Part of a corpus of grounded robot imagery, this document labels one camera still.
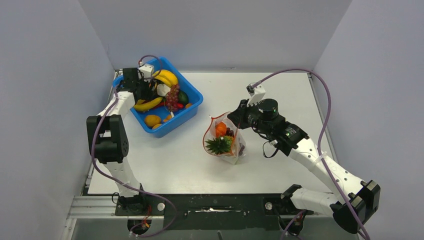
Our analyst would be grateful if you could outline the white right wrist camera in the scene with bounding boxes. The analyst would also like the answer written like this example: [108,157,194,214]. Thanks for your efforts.
[246,83,266,107]

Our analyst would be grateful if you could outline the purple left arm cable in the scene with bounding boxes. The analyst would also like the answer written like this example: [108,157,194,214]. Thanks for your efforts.
[90,54,178,239]

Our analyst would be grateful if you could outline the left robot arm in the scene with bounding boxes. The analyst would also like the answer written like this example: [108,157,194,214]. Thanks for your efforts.
[86,65,155,209]

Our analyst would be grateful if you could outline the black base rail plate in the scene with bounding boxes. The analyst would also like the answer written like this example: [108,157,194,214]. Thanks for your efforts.
[115,193,305,236]

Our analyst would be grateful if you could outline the white toy garlic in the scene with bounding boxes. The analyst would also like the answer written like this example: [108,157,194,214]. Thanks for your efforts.
[156,83,171,97]

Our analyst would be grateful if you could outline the yellow banana bunch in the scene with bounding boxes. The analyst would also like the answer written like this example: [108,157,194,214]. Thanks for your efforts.
[153,69,179,88]

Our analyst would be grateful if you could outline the dark green toy avocado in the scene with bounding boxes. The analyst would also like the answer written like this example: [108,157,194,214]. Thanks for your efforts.
[178,90,190,106]

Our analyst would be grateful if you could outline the orange toy tangerine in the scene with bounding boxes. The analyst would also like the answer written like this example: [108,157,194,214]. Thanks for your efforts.
[215,122,227,138]

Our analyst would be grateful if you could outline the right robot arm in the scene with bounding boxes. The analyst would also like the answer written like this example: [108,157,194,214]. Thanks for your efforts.
[228,99,381,234]

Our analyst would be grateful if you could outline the red toy chili pepper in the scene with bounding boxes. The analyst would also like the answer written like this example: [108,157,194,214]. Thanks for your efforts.
[153,101,185,110]

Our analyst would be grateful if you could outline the small red grape bunch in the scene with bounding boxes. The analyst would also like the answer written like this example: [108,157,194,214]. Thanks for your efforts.
[165,84,180,112]

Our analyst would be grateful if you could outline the orange toy pineapple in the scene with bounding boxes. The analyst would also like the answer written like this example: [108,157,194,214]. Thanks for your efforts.
[204,135,233,156]

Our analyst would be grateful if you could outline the blue plastic bin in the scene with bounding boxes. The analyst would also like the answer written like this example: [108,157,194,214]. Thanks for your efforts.
[112,57,203,138]

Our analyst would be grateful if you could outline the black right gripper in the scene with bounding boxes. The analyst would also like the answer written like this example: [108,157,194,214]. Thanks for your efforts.
[228,98,272,135]

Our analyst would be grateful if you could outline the yellow toy mango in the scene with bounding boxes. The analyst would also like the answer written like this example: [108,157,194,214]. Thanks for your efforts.
[144,114,162,129]

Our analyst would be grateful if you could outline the dark purple toy grapes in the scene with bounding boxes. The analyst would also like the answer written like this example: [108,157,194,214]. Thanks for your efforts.
[225,127,246,157]

